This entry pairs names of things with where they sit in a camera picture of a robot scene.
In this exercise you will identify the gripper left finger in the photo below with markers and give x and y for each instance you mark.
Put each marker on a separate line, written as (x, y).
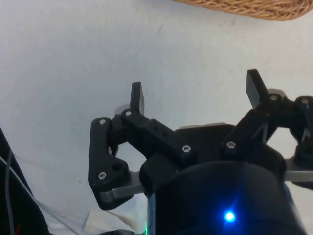
(146, 127)

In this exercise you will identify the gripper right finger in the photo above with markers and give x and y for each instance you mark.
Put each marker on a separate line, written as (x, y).
(259, 115)

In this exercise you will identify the wicker basket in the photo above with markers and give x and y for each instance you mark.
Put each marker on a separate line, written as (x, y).
(244, 7)

